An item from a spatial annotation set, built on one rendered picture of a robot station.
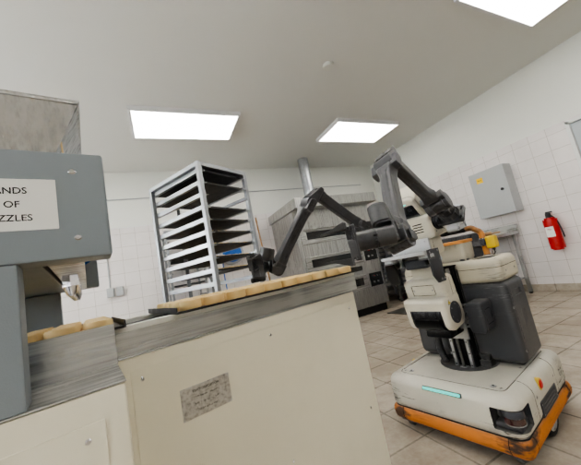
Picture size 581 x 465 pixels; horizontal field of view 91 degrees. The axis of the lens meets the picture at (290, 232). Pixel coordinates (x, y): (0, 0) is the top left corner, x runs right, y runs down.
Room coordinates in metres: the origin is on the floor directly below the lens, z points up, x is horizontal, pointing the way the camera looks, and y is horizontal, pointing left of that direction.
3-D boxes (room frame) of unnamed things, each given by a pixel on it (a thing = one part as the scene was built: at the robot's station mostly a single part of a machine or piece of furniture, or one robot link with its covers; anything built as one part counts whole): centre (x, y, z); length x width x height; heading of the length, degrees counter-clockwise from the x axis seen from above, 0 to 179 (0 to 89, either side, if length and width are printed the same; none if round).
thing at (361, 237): (0.81, -0.20, 0.99); 0.07 x 0.07 x 0.10; 81
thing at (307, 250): (5.04, -0.60, 1.01); 1.56 x 1.20 x 2.01; 115
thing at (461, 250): (1.72, -0.91, 0.87); 0.23 x 0.15 x 0.11; 36
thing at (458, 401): (1.65, -0.82, 0.16); 0.67 x 0.64 x 0.25; 126
